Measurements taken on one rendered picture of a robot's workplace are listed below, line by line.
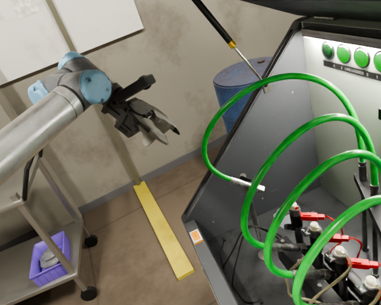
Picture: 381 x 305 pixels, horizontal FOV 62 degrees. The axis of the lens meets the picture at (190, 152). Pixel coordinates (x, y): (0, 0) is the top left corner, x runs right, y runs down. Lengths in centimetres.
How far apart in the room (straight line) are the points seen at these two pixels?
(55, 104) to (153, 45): 223
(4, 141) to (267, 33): 297
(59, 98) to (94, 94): 7
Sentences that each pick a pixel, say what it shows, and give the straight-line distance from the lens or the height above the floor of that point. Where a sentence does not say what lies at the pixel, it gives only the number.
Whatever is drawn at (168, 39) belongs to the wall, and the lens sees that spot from 292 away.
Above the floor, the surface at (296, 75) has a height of 142.
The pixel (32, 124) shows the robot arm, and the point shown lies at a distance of 67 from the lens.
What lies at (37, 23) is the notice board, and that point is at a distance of 273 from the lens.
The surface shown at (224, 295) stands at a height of 95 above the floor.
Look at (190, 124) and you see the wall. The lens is 315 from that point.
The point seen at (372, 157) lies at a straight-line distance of 62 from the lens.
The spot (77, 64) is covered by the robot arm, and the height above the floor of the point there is 155.
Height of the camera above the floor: 169
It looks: 30 degrees down
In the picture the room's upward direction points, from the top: 20 degrees counter-clockwise
